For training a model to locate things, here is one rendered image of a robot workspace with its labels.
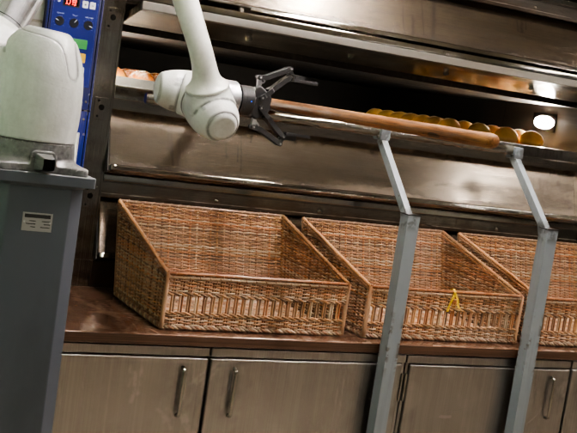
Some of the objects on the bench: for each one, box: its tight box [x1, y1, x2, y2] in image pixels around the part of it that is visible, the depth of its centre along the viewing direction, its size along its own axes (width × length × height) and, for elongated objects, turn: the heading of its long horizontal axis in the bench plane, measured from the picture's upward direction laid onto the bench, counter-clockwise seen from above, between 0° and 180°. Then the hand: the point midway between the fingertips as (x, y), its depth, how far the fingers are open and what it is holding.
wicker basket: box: [113, 198, 351, 337], centre depth 308 cm, size 49×56×28 cm
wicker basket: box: [301, 217, 524, 344], centre depth 335 cm, size 49×56×28 cm
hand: (307, 109), depth 277 cm, fingers open, 13 cm apart
